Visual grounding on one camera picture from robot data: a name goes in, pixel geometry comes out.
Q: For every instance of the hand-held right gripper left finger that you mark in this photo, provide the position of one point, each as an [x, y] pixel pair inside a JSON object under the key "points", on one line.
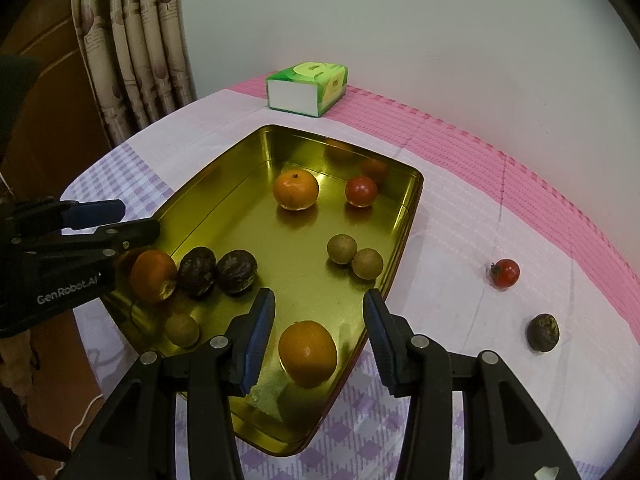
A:
{"points": [[257, 340]]}

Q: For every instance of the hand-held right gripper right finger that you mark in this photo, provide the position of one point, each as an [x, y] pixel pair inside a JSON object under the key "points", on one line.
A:
{"points": [[381, 345]]}

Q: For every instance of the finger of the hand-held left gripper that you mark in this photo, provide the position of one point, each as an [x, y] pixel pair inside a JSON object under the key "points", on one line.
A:
{"points": [[125, 235], [92, 212]]}

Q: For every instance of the orange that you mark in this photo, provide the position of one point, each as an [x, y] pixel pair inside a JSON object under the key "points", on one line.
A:
{"points": [[295, 189], [152, 275], [307, 353]]}

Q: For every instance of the dark passion fruit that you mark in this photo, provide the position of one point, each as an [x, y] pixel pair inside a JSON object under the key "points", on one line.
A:
{"points": [[236, 272], [197, 271], [543, 332]]}

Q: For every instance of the brown longan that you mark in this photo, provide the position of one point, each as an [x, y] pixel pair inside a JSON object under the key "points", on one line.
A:
{"points": [[182, 330], [367, 263], [342, 249]]}

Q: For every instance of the red and gold tin box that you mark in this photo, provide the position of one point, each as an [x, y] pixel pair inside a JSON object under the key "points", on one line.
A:
{"points": [[260, 230]]}

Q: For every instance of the large red tomato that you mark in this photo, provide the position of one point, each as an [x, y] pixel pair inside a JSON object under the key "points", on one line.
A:
{"points": [[361, 191]]}

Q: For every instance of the lavender checked white cloth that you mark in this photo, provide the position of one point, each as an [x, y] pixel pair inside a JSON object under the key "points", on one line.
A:
{"points": [[450, 260]]}

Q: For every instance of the small red cherry tomato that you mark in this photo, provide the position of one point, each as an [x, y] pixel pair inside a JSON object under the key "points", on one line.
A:
{"points": [[505, 273]]}

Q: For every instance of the beige patterned curtain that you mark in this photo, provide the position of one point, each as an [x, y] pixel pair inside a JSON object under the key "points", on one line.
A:
{"points": [[130, 50]]}

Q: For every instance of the pink striped mat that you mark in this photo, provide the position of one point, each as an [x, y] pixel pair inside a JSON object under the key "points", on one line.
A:
{"points": [[475, 160]]}

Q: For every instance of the green tissue box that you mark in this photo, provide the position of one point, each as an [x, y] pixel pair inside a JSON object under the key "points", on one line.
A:
{"points": [[300, 92]]}

